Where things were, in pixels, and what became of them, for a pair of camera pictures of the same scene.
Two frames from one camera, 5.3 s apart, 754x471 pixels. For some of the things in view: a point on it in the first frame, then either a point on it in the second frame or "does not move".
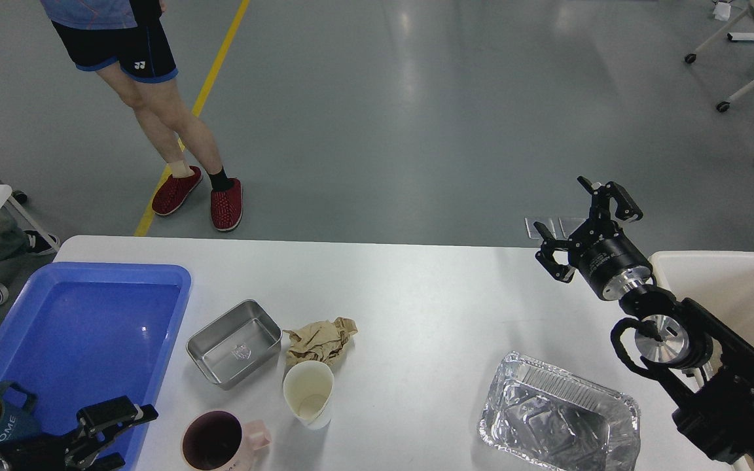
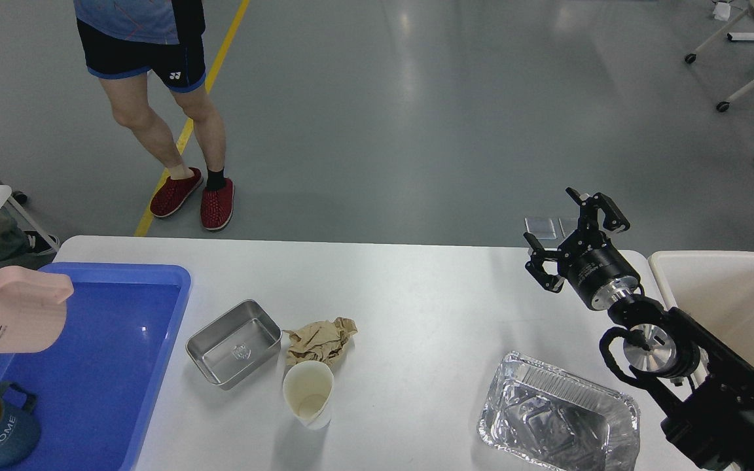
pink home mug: [216, 440] to [10, 309]
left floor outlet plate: [533, 233] does not move
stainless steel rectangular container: [241, 343] does not move
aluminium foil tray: [559, 420] does not move
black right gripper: [609, 263] to [590, 259]
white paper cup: [309, 386] does not move
